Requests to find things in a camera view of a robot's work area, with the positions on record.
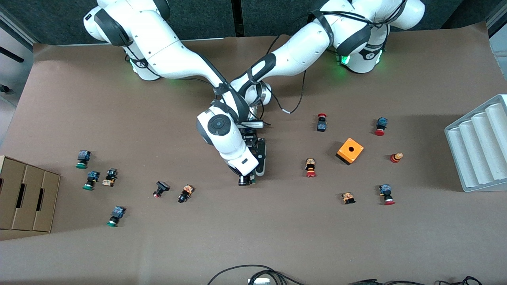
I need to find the black selector with orange block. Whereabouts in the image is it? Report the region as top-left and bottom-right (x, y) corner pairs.
(177, 184), (194, 203)

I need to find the black square button red base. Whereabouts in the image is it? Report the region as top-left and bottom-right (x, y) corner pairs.
(152, 181), (170, 199)

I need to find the brown cardboard divider box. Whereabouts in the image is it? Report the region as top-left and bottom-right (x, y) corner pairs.
(0, 155), (61, 233)

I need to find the grey ridged plastic tray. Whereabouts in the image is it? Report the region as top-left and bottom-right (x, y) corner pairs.
(444, 94), (507, 193)

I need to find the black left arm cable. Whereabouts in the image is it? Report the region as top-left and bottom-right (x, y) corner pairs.
(269, 67), (309, 115)

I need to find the black looped table cable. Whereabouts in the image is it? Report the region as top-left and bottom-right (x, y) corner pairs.
(207, 264), (306, 285)

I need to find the orange button enclosure box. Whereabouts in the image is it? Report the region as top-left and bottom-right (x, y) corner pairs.
(336, 137), (364, 165)

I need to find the black cable with plug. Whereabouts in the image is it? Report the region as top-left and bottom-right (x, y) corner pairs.
(350, 279), (436, 285)

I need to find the black tangled cable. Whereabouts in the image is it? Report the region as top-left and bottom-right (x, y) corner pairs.
(436, 276), (484, 285)

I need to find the grey metal frame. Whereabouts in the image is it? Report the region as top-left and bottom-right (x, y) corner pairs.
(485, 7), (507, 52)

